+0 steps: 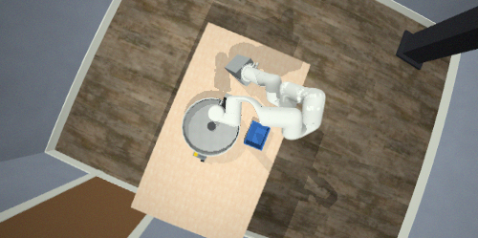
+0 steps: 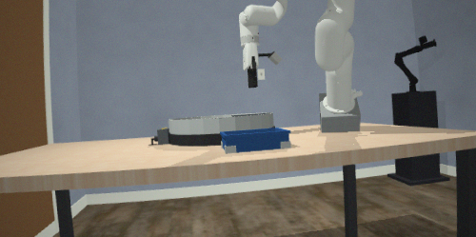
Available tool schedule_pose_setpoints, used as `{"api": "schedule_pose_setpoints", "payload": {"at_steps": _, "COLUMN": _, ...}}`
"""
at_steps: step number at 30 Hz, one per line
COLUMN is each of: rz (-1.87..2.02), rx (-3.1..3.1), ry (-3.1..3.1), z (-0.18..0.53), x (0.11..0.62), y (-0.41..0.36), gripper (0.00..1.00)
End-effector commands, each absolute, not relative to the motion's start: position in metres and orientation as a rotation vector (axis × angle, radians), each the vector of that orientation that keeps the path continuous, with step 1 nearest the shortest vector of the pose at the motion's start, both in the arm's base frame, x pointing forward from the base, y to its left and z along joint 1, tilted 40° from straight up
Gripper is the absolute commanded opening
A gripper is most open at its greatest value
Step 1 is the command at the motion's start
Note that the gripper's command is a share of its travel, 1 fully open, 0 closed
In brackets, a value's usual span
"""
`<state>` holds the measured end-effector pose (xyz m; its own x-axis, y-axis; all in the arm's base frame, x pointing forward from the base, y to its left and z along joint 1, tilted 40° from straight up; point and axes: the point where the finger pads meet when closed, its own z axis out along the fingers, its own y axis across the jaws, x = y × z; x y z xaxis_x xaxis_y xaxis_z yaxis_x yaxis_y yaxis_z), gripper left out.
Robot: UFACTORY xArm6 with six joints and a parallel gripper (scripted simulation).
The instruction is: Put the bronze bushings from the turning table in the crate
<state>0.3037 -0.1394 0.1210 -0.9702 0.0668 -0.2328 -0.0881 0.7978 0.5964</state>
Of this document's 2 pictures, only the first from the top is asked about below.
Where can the grey round turning table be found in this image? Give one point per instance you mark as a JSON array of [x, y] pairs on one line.
[[205, 135]]

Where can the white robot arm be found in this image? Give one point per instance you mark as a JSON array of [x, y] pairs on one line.
[[281, 94]]

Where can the blue square tray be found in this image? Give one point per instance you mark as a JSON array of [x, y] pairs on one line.
[[257, 135]]

